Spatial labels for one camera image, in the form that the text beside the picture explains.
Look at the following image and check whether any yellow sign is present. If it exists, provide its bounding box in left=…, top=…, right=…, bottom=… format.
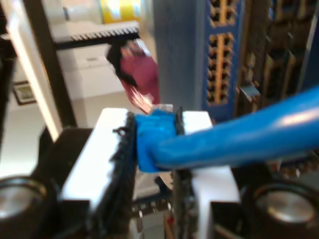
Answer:
left=101, top=0, right=142, bottom=25

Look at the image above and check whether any blue network switch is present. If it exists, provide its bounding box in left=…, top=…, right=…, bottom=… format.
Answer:
left=152, top=0, right=246, bottom=125

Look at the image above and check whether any framed picture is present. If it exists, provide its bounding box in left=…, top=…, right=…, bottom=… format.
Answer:
left=13, top=81, right=37, bottom=106

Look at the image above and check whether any person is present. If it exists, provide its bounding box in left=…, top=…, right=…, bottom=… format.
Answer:
left=106, top=39, right=161, bottom=113

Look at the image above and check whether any blue network cable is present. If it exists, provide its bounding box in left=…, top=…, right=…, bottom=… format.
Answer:
left=134, top=86, right=319, bottom=174

